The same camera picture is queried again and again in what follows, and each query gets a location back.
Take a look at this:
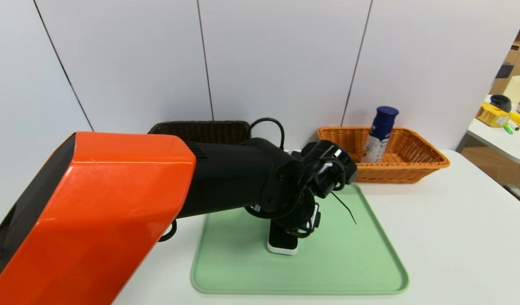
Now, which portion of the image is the black and white eraser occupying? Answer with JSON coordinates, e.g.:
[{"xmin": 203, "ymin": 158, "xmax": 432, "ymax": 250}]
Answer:
[{"xmin": 267, "ymin": 220, "xmax": 299, "ymax": 255}]

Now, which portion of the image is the white bottle with blue cap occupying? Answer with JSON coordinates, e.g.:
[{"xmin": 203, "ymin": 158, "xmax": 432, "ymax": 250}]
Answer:
[{"xmin": 361, "ymin": 106, "xmax": 400, "ymax": 164}]

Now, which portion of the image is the dark brown wicker basket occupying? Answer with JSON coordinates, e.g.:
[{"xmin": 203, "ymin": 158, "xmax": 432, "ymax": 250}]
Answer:
[{"xmin": 147, "ymin": 121, "xmax": 252, "ymax": 147}]

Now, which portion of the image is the orange wicker basket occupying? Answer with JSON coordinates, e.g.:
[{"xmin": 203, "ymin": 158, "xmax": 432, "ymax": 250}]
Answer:
[{"xmin": 317, "ymin": 127, "xmax": 450, "ymax": 184}]

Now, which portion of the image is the light green plastic tray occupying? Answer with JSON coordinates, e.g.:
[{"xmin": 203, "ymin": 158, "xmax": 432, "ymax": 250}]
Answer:
[{"xmin": 191, "ymin": 182, "xmax": 409, "ymax": 295}]

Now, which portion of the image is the yellow box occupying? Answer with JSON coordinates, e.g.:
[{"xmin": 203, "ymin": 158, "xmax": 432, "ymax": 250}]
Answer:
[{"xmin": 475, "ymin": 103, "xmax": 509, "ymax": 129}]

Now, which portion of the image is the white side table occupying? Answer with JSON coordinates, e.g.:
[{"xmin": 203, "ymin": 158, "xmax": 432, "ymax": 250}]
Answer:
[{"xmin": 466, "ymin": 95, "xmax": 520, "ymax": 168}]

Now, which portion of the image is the black round object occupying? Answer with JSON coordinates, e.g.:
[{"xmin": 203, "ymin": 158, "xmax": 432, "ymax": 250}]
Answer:
[{"xmin": 489, "ymin": 95, "xmax": 511, "ymax": 114}]

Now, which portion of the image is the dark grey box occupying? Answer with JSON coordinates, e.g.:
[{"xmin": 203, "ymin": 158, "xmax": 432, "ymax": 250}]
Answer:
[{"xmin": 494, "ymin": 63, "xmax": 513, "ymax": 80}]

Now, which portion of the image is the grey chair base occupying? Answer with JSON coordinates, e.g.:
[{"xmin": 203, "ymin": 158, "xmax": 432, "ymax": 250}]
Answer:
[{"xmin": 503, "ymin": 184, "xmax": 520, "ymax": 210}]

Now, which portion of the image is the cream plastic container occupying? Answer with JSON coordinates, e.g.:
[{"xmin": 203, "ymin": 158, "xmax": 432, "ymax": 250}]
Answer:
[{"xmin": 502, "ymin": 76, "xmax": 520, "ymax": 105}]

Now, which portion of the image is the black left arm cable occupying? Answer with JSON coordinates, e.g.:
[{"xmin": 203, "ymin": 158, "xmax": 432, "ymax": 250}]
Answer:
[{"xmin": 248, "ymin": 117, "xmax": 286, "ymax": 150}]

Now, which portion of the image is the black sleeved cable loop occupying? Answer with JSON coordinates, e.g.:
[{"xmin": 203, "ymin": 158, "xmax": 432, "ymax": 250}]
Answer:
[{"xmin": 158, "ymin": 219, "xmax": 178, "ymax": 243}]

